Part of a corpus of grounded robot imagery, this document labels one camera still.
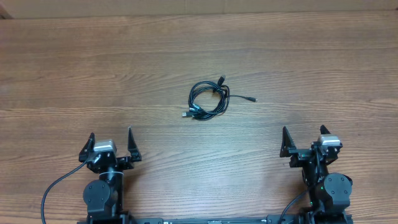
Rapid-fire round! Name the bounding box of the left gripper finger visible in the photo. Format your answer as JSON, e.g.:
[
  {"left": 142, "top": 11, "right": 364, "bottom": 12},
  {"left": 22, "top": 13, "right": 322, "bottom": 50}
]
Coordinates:
[
  {"left": 127, "top": 126, "right": 142, "bottom": 162},
  {"left": 78, "top": 133, "right": 95, "bottom": 162}
]

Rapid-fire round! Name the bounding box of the black micro usb cable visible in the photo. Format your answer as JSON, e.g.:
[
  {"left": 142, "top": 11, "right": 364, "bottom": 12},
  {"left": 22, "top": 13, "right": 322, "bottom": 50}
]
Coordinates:
[{"left": 187, "top": 81, "right": 259, "bottom": 121}]

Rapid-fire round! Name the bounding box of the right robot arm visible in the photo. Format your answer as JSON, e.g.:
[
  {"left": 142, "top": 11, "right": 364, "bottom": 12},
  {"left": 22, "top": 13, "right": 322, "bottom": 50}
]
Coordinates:
[{"left": 278, "top": 125, "right": 353, "bottom": 223}]

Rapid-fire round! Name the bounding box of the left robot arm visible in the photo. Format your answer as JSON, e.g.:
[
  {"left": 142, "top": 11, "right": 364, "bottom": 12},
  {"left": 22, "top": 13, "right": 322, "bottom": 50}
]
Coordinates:
[{"left": 79, "top": 127, "right": 142, "bottom": 223}]

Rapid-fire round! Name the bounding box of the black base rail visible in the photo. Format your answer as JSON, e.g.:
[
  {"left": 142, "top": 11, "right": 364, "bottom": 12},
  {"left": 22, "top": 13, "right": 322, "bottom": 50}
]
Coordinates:
[{"left": 133, "top": 213, "right": 304, "bottom": 224}]

